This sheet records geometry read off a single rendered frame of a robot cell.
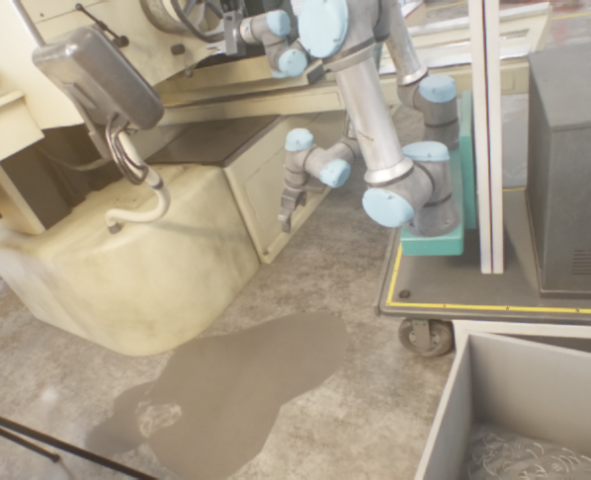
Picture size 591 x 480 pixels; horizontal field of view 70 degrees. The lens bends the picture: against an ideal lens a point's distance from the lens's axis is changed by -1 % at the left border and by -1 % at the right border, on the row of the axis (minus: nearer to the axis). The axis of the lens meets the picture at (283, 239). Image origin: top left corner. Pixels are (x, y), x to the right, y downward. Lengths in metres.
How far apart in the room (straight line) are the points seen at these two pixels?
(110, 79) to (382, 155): 0.59
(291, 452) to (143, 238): 0.95
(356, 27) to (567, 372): 0.78
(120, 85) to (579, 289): 1.25
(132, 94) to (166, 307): 1.14
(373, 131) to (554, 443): 0.80
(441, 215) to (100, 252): 1.24
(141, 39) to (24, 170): 0.81
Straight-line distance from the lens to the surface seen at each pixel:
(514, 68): 1.96
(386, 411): 1.54
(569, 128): 1.11
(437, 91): 1.56
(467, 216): 1.34
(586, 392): 1.04
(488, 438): 1.18
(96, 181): 2.37
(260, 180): 2.21
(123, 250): 1.77
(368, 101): 0.96
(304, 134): 1.19
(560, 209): 1.22
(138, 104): 0.99
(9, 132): 1.76
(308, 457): 1.51
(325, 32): 0.92
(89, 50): 0.97
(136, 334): 2.03
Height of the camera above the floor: 1.29
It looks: 32 degrees down
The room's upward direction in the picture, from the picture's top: 20 degrees counter-clockwise
